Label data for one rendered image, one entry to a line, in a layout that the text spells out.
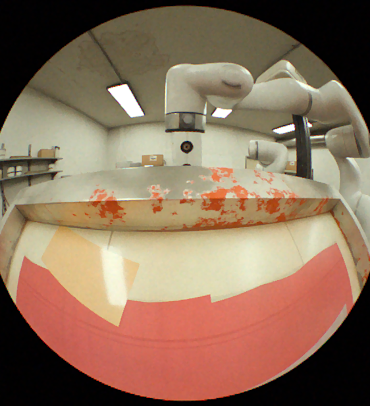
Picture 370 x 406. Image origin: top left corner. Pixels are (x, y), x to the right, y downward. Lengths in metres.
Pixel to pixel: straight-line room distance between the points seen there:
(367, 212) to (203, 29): 1.62
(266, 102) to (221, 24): 1.32
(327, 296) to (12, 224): 0.38
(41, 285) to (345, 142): 0.55
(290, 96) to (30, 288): 0.46
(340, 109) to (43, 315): 0.50
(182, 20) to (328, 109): 1.38
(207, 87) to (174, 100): 0.06
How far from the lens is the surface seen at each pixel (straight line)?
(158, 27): 1.58
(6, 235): 0.24
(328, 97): 0.35
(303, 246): 0.15
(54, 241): 0.15
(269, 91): 0.34
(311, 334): 0.15
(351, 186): 0.45
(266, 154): 0.54
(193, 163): 0.20
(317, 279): 0.15
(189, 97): 0.22
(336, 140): 0.43
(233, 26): 1.60
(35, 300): 0.16
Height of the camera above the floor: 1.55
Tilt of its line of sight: 14 degrees down
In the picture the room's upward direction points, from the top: straight up
